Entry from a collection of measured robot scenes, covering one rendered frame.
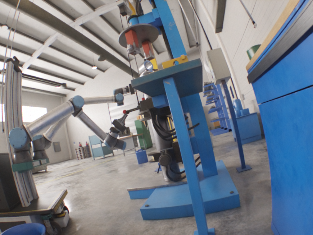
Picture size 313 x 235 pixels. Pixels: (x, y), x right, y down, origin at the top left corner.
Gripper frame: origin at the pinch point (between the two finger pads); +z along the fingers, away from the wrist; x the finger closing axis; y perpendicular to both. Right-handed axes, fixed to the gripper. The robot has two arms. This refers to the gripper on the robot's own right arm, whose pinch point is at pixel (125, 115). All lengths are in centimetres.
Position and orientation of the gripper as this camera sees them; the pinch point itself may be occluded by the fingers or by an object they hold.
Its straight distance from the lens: 147.0
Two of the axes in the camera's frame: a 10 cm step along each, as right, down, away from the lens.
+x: 7.8, 5.8, -2.4
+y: 2.8, 0.3, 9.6
